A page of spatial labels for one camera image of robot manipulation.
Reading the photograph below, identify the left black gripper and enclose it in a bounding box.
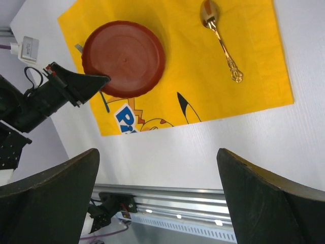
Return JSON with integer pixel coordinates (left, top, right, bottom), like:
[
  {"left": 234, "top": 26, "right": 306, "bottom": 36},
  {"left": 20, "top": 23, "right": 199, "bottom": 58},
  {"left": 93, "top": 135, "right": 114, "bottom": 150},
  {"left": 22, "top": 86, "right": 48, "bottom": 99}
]
[{"left": 22, "top": 62, "right": 111, "bottom": 117}]

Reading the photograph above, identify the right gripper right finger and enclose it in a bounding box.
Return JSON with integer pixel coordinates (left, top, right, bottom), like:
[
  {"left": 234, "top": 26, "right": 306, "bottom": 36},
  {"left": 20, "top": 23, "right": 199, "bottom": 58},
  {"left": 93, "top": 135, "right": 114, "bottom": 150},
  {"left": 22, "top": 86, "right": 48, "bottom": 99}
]
[{"left": 216, "top": 148, "right": 324, "bottom": 243}]

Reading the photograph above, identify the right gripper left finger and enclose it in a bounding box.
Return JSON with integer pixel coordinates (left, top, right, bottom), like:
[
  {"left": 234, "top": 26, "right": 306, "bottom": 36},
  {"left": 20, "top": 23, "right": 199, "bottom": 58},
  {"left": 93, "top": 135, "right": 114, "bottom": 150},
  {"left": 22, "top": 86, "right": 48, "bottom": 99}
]
[{"left": 1, "top": 148, "right": 100, "bottom": 243}]

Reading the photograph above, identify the red round plate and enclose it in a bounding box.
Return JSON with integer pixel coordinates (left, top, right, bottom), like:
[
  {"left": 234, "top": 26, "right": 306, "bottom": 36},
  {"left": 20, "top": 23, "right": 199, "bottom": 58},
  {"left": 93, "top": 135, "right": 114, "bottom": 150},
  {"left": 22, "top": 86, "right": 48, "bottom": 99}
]
[{"left": 81, "top": 20, "right": 166, "bottom": 98}]

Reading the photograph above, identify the yellow pikachu cloth placemat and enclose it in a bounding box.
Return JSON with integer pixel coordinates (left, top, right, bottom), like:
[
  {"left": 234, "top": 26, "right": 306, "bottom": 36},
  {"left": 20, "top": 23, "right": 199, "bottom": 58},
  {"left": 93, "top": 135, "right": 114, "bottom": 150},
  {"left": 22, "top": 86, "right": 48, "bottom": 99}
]
[{"left": 58, "top": 1, "right": 294, "bottom": 136}]

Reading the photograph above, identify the gold ornate spoon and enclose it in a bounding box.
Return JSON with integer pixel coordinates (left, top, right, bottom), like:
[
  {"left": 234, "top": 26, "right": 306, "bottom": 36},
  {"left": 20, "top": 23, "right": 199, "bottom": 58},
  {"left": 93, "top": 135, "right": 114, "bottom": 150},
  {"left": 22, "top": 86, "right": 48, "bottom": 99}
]
[{"left": 200, "top": 0, "right": 243, "bottom": 83}]

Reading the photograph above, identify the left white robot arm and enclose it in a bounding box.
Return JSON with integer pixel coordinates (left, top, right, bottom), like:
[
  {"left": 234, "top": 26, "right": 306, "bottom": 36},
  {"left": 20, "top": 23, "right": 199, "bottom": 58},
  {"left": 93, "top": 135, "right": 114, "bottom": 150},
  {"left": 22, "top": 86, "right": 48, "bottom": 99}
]
[{"left": 1, "top": 62, "right": 111, "bottom": 186}]

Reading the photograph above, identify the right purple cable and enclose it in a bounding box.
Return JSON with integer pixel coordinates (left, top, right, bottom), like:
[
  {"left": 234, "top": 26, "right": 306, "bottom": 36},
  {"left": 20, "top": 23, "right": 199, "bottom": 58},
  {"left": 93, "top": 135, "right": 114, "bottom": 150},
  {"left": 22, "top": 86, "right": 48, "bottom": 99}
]
[{"left": 80, "top": 223, "right": 132, "bottom": 244}]

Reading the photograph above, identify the aluminium front rail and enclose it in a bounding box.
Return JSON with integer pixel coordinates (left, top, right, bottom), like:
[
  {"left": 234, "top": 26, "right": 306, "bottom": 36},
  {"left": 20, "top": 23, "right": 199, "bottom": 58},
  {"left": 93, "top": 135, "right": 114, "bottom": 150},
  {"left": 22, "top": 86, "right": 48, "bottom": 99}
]
[{"left": 92, "top": 184, "right": 237, "bottom": 243}]

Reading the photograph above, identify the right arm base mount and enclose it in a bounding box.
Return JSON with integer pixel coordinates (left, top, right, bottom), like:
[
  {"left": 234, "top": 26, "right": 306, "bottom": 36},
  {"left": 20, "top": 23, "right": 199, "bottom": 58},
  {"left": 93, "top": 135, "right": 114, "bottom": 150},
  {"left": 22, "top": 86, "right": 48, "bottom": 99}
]
[{"left": 87, "top": 192, "right": 138, "bottom": 233}]

